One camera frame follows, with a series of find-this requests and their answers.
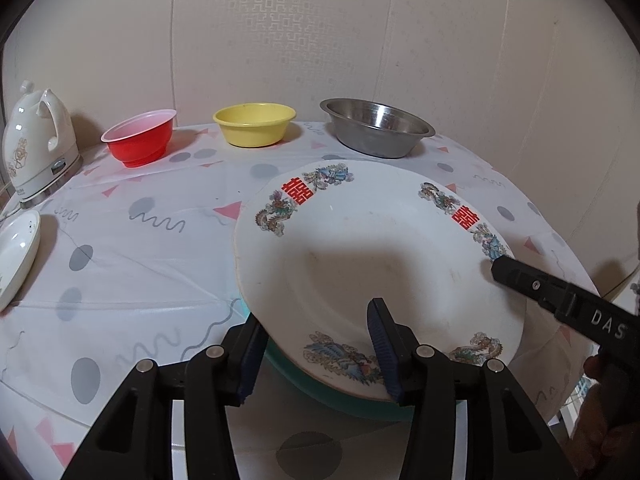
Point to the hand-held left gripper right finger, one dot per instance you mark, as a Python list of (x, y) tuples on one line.
[(380, 340)]

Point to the yellow plastic bowl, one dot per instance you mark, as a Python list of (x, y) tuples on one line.
[(252, 132)]

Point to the stainless steel bowl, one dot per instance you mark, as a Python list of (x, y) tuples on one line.
[(370, 135)]

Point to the white patterned tablecloth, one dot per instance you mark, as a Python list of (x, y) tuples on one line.
[(150, 260)]

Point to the teal bowl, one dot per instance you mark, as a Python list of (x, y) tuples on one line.
[(325, 390)]

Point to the small white plate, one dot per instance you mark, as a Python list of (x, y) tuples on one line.
[(17, 255)]

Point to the person's right hand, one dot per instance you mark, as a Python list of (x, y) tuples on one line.
[(592, 425)]

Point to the large white decorated plate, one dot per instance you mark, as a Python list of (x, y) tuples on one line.
[(350, 240)]

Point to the red plastic bowl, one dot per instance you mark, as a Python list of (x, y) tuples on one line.
[(135, 147)]

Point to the white electric kettle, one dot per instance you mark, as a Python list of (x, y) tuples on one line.
[(30, 160)]

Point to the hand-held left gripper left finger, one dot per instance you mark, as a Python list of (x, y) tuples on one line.
[(250, 360)]

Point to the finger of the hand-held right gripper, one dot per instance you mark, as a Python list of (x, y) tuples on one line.
[(530, 280)]

